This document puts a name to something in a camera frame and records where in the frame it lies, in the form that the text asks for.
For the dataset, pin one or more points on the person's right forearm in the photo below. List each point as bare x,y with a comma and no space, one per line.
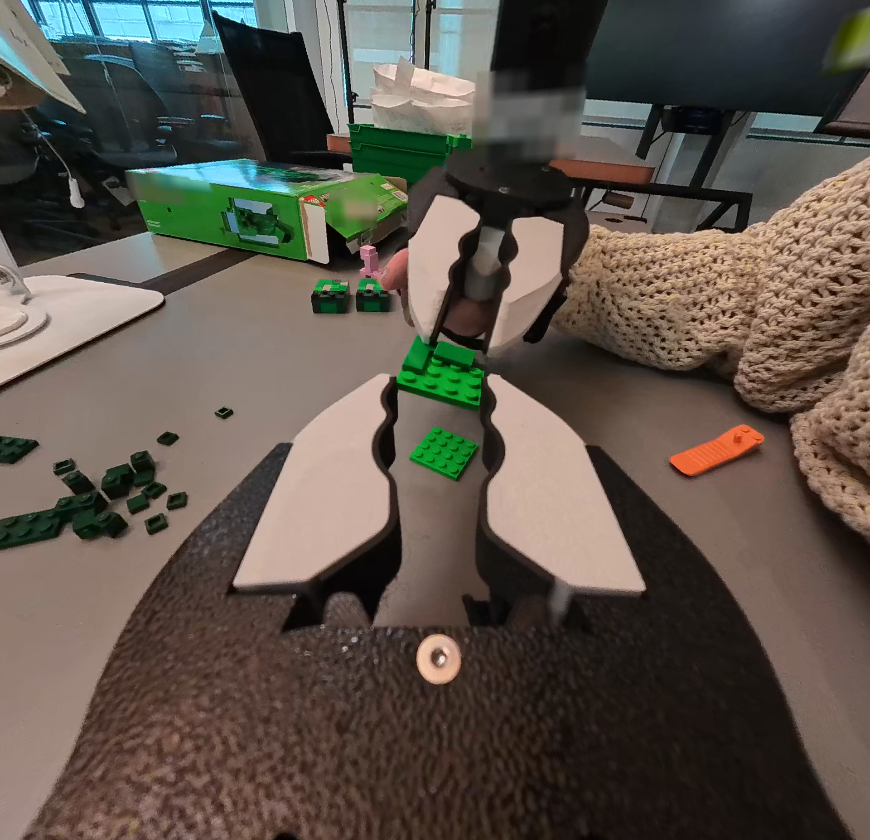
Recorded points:
680,296

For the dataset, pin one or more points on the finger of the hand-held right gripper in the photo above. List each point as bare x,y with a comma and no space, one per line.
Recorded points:
537,269
435,262

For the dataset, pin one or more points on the green plastic bin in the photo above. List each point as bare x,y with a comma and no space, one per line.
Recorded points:
401,150

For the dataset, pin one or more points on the dark screen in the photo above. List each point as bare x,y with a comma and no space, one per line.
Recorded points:
713,31

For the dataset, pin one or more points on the dark green long lego plate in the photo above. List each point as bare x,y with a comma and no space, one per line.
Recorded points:
27,529

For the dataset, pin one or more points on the brown desk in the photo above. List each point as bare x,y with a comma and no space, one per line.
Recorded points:
612,170

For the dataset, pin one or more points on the black office chair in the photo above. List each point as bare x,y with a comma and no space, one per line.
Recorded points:
272,92

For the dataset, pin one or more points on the green lego set box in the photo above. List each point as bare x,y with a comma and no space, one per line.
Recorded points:
224,208

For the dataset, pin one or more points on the orange lego brick separator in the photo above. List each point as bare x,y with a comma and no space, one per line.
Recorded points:
713,451

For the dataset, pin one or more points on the pink lego pig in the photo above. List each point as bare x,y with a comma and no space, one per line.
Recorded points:
369,261

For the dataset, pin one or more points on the white paper bag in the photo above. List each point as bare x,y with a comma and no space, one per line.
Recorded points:
414,96

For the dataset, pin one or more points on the green lego build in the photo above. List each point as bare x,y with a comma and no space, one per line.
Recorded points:
330,298
374,297

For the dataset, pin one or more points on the pile of dark green pieces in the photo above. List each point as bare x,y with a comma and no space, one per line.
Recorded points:
115,486

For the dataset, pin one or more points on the bright green square lego plate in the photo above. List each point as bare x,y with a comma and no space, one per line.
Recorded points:
443,452
442,384

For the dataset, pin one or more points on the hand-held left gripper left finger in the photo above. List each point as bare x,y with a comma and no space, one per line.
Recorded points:
319,500

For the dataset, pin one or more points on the thin bright green lego piece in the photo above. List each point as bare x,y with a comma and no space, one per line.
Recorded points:
454,355

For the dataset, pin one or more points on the white book stand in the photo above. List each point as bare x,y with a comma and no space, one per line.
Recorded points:
88,310

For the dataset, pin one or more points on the lego instruction booklet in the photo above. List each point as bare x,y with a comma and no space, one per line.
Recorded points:
27,45

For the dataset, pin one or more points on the dark green short lego plate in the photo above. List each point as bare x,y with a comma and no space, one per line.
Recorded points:
15,448

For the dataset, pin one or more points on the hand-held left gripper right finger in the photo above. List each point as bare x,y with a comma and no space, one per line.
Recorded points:
557,507

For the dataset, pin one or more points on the person's right hand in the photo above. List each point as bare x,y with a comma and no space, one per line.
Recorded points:
395,269

